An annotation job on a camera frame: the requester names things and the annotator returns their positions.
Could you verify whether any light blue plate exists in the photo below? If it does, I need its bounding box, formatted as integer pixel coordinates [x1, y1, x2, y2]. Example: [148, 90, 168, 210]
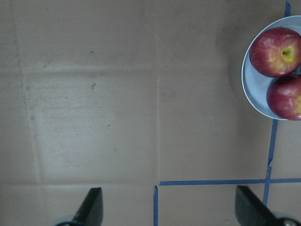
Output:
[241, 15, 301, 120]

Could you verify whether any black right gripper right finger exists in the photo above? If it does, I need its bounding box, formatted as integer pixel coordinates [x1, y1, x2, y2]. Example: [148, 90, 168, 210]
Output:
[236, 186, 277, 226]

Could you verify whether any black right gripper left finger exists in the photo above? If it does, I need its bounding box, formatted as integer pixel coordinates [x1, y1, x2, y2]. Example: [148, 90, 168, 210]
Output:
[72, 187, 103, 226]

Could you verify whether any red apple on plate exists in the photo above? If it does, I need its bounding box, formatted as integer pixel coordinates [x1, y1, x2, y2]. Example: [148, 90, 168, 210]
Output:
[266, 73, 301, 121]
[249, 27, 301, 78]

